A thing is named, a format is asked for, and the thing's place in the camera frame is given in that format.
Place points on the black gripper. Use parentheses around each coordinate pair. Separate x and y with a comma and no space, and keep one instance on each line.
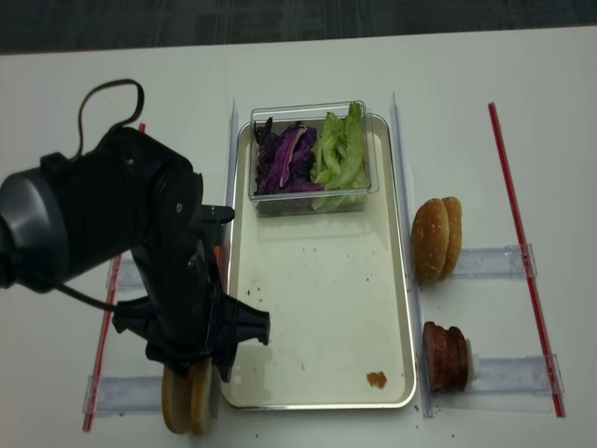
(186,316)

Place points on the bun slice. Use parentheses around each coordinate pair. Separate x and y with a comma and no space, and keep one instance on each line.
(175,401)
(200,413)

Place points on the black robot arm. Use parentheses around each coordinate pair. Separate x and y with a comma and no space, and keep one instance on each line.
(130,194)

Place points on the green lettuce leaves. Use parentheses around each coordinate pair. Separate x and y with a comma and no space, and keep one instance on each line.
(340,162)

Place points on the outer brown meat patty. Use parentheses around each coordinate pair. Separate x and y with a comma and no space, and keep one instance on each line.
(436,352)

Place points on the brown meat patty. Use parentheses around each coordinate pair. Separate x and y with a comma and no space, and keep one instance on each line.
(436,352)
(452,363)
(463,363)

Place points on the middle brown meat patty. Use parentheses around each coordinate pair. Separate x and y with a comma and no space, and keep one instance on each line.
(452,363)

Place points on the inner brown meat patty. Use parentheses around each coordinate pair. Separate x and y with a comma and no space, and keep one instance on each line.
(463,363)

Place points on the left clear acrylic divider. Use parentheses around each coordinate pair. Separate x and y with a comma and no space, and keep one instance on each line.
(225,232)

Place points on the silver metal tray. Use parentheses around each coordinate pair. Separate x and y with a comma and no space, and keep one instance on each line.
(335,288)

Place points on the purple cabbage leaves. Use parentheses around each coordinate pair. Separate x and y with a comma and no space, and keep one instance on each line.
(285,160)

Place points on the clear plastic salad container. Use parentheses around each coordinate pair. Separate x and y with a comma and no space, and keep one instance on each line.
(277,205)

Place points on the outer sesame bun top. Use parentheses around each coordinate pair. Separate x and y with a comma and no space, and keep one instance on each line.
(430,235)

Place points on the sesame bun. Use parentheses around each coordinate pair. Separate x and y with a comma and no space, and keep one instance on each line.
(430,235)
(454,211)

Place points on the inner sesame bun top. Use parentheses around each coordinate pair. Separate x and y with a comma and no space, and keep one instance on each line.
(454,211)

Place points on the clear tomato rail track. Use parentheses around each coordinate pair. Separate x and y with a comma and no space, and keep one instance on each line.
(123,274)

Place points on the left red rail strip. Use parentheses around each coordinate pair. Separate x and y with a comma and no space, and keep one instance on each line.
(100,345)

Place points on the red rail strip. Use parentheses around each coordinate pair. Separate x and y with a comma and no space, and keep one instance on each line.
(100,345)
(556,391)

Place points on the clear bun bottom rail track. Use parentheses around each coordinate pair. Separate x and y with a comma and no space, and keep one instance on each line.
(107,395)

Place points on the clear bun rail track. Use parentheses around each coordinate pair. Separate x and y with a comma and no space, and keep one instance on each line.
(107,395)
(511,261)

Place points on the clear patty rail track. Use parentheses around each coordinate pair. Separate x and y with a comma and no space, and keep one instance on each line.
(519,375)

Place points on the right red rail strip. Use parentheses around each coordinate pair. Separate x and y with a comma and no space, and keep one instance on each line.
(556,391)

